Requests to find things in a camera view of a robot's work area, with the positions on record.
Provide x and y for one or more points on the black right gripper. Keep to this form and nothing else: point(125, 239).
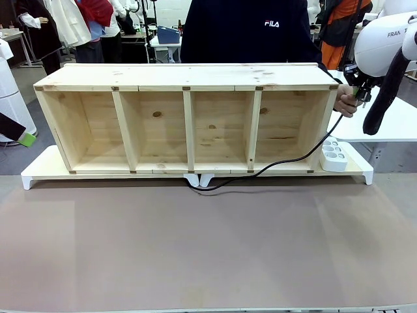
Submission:
point(356, 75)

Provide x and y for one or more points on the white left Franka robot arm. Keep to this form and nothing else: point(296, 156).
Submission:
point(13, 81)

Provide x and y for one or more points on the person's hand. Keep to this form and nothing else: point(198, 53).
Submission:
point(343, 99)

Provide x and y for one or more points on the white side table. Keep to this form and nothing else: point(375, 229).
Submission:
point(355, 130)

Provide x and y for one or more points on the white wood-top riser stand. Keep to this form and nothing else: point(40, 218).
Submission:
point(49, 166)

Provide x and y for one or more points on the person in orange black jacket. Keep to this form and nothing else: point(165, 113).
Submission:
point(339, 29)

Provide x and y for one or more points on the white power strip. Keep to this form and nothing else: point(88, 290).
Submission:
point(334, 159)

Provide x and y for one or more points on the grey table with metal legs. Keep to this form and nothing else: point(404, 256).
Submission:
point(13, 36)

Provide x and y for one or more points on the person in white lab coat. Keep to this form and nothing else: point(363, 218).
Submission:
point(397, 6)

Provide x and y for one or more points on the mannequin in black coat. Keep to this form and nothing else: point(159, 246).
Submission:
point(42, 36)

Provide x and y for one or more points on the hanging white coat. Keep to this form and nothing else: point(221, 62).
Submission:
point(70, 23)

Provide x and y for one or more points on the person in navy FILA sweater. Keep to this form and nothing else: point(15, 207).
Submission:
point(244, 36)

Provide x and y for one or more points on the black stand pole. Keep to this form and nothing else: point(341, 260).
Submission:
point(149, 32)

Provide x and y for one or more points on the light wooden four-compartment shelf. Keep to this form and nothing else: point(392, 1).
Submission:
point(195, 76)

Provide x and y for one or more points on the white background table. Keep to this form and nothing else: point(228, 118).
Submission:
point(163, 49)

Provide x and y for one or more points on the blue box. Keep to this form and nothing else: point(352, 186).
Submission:
point(168, 35)

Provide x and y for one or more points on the brown bottle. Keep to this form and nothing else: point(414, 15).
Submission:
point(179, 27)

